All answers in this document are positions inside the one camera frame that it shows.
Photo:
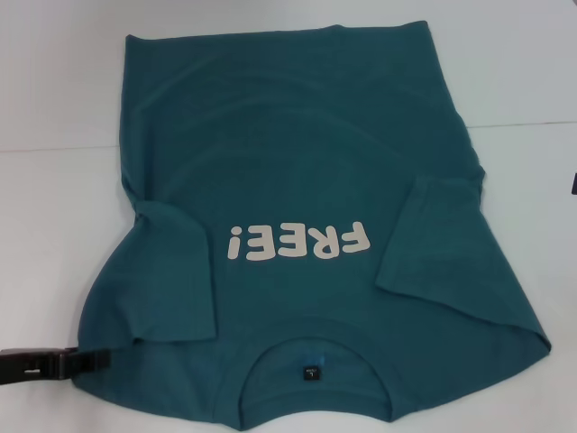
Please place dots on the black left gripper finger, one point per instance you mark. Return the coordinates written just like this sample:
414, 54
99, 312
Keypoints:
85, 364

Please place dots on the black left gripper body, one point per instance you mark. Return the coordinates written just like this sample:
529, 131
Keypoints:
9, 366

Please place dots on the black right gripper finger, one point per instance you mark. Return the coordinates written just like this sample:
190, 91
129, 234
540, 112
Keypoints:
574, 184

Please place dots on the teal blue printed t-shirt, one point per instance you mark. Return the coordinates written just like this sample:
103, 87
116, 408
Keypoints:
293, 158

